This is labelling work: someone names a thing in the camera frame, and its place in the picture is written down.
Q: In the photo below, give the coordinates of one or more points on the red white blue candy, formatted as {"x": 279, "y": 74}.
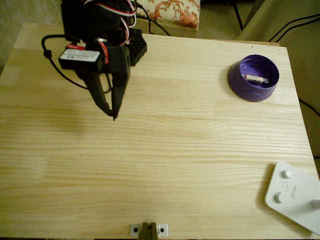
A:
{"x": 255, "y": 78}

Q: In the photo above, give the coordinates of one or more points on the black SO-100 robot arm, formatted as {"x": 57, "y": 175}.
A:
{"x": 85, "y": 20}

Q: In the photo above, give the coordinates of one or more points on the purple plastic bowl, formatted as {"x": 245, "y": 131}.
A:
{"x": 250, "y": 92}

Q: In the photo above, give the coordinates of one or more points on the floral upholstered bench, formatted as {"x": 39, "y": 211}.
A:
{"x": 175, "y": 12}

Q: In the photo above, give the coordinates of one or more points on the thin black leg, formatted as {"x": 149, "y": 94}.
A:
{"x": 237, "y": 15}

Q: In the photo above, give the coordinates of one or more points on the white lamp base with knobs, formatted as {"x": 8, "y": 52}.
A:
{"x": 295, "y": 197}

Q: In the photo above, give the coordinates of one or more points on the black camera post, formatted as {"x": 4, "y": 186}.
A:
{"x": 148, "y": 232}

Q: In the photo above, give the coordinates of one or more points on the silver metal bracket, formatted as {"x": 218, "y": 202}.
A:
{"x": 162, "y": 229}

